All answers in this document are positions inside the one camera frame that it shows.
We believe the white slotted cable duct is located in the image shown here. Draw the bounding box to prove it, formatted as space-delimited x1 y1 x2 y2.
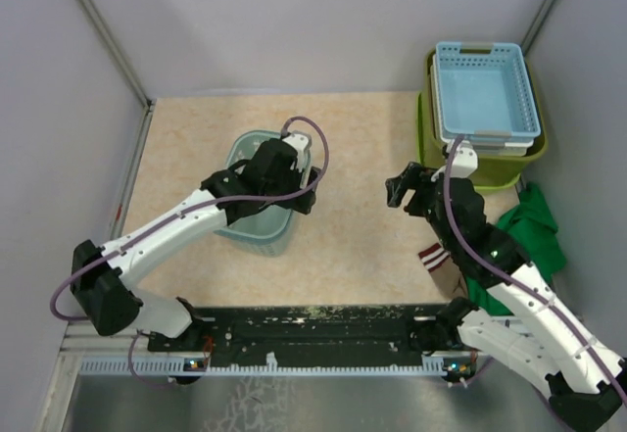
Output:
77 351 486 375

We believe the green plastic tub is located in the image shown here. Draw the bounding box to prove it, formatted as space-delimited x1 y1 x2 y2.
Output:
421 48 549 185

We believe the aluminium frame post left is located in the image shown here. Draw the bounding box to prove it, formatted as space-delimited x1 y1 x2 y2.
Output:
53 0 153 110

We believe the green tub lid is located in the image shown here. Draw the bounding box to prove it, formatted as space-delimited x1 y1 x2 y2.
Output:
415 89 523 194

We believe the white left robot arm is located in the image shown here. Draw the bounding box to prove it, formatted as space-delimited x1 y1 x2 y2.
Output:
71 132 319 351

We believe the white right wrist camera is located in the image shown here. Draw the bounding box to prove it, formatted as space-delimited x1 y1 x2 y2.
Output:
441 141 478 178

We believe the white basket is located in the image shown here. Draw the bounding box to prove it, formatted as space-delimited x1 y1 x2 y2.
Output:
428 52 535 157

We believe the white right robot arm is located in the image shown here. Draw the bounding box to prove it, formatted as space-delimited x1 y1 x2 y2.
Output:
385 163 626 431

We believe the green cloth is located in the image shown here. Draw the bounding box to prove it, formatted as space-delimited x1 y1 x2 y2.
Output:
496 182 566 286

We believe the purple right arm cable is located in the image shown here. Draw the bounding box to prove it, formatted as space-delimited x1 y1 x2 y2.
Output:
443 133 627 423

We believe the large teal perforated basket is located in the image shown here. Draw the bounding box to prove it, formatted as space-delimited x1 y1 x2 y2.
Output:
202 130 311 257

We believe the light blue perforated basket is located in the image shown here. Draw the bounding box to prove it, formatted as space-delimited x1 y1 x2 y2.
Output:
433 41 541 143

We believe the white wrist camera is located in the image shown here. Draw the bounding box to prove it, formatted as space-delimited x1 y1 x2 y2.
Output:
281 131 312 168
441 141 478 178

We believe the beige striped sock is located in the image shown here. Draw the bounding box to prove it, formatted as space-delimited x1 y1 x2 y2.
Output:
418 243 468 299

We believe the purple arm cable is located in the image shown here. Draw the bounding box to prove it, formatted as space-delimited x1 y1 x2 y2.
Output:
443 133 627 423
51 116 330 389

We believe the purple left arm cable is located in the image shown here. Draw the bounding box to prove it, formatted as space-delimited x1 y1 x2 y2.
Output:
51 116 330 389

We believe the aluminium frame post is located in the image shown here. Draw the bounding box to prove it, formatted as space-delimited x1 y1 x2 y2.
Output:
53 0 153 110
520 0 558 55

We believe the aluminium frame post right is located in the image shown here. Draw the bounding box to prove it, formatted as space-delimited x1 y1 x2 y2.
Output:
520 0 558 55

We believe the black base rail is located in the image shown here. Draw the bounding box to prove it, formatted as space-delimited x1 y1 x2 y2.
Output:
148 304 463 369

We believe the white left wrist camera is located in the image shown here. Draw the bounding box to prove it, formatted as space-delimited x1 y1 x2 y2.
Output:
281 131 312 168

